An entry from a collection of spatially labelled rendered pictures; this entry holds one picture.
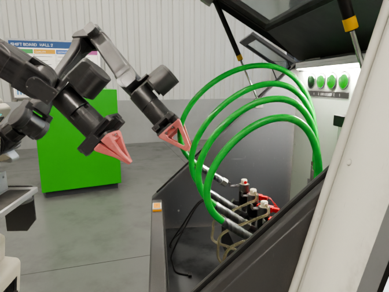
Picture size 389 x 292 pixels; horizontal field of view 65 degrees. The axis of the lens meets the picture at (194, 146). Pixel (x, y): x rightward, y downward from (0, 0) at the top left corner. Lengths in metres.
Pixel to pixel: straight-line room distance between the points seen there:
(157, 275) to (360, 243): 0.46
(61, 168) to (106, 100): 0.99
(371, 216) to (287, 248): 0.17
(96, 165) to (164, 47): 4.00
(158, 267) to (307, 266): 0.37
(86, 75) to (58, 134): 3.34
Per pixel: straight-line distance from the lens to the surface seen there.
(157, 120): 0.79
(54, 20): 7.35
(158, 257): 0.82
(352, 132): 0.50
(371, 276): 0.42
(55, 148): 4.02
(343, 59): 0.91
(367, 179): 0.45
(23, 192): 1.11
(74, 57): 1.22
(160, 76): 0.81
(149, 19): 7.44
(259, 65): 0.82
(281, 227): 0.53
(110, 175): 4.17
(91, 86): 0.67
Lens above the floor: 1.37
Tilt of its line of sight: 11 degrees down
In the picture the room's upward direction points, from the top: straight up
